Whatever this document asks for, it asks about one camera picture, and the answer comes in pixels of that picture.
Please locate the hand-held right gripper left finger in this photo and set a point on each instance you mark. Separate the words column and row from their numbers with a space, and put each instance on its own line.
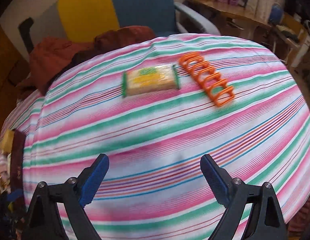
column 94, row 180

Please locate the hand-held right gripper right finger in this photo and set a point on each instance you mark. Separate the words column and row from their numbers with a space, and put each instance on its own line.
column 215, row 180

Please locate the tan paper bag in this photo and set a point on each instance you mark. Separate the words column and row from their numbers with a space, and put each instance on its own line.
column 7, row 140

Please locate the long green-ended cracker packet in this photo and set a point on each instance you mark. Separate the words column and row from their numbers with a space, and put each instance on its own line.
column 150, row 81

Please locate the striped cloth covered desktop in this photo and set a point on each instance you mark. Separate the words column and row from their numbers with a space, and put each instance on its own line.
column 157, row 135

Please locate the orange plastic rack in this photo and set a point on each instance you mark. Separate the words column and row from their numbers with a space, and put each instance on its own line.
column 218, row 103

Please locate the rust red jacket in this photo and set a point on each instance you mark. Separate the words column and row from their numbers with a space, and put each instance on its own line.
column 52, row 55

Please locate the yellow padded panel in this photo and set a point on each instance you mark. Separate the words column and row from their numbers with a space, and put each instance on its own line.
column 87, row 10

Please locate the wooden side table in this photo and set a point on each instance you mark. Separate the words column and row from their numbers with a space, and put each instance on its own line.
column 235, row 10

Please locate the blue folding chair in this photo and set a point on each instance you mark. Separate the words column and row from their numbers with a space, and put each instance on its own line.
column 276, row 13

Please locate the blue armchair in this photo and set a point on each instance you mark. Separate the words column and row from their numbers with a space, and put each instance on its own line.
column 142, row 2

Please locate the black chair post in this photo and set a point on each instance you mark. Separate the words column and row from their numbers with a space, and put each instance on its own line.
column 26, row 30

